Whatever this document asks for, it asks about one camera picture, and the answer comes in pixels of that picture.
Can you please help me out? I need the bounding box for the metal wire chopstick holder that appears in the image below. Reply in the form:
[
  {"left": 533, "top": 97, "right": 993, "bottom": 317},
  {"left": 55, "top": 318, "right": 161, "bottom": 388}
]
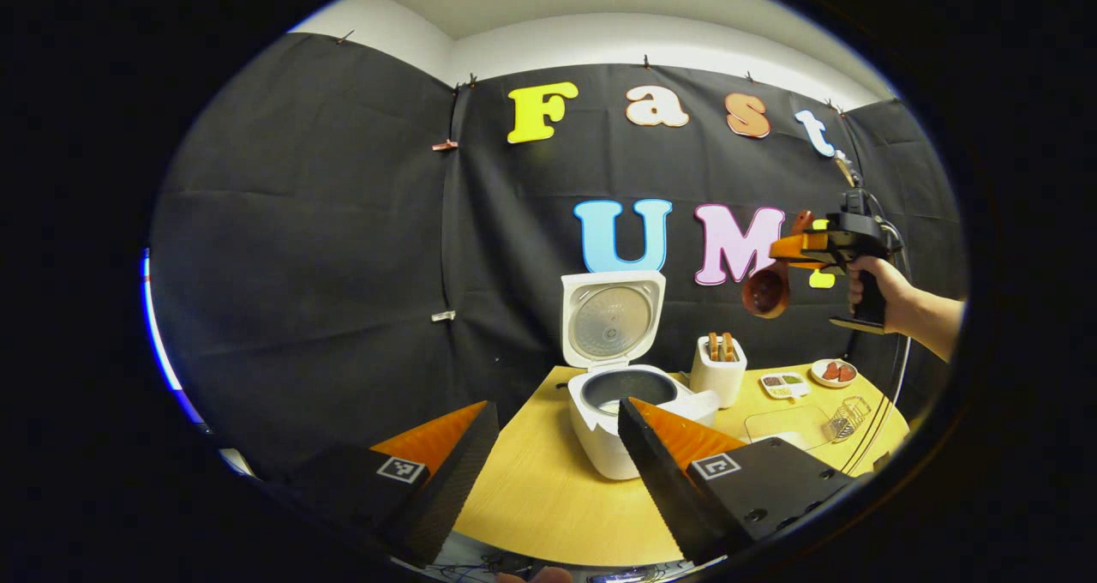
[{"left": 824, "top": 396, "right": 872, "bottom": 443}]

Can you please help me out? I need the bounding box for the white round plate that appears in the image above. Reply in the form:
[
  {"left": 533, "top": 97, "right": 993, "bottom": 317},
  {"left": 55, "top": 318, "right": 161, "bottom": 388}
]
[{"left": 810, "top": 358, "right": 858, "bottom": 389}]

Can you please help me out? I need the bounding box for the white toaster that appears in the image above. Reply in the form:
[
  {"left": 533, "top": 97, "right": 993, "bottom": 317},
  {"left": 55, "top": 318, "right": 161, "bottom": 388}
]
[{"left": 690, "top": 333, "right": 748, "bottom": 409}]

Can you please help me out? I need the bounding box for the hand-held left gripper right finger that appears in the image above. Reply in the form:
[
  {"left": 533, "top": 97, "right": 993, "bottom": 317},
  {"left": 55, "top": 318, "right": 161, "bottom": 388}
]
[{"left": 617, "top": 396, "right": 866, "bottom": 565}]

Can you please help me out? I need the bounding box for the white rice cooker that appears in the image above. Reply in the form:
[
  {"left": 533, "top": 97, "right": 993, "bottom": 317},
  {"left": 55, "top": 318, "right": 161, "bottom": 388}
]
[{"left": 561, "top": 270, "right": 721, "bottom": 481}]

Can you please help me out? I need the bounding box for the wooden spoon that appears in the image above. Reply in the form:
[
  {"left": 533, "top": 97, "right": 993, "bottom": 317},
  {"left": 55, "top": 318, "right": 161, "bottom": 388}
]
[{"left": 741, "top": 210, "right": 815, "bottom": 320}]

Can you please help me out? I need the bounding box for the white divided bean dish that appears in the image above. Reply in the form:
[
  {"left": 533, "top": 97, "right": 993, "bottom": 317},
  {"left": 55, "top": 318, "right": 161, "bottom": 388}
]
[{"left": 759, "top": 372, "right": 812, "bottom": 400}]

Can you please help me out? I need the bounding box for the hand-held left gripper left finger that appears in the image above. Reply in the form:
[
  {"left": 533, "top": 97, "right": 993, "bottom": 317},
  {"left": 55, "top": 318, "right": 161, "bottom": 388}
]
[{"left": 283, "top": 400, "right": 501, "bottom": 567}]

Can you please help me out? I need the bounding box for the clear glass container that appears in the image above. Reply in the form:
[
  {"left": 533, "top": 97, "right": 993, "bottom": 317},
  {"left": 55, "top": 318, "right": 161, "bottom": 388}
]
[{"left": 744, "top": 406, "right": 836, "bottom": 452}]

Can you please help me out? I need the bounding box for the black cable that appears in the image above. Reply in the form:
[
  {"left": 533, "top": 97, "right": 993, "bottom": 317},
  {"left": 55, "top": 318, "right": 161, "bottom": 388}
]
[{"left": 838, "top": 219, "right": 914, "bottom": 477}]

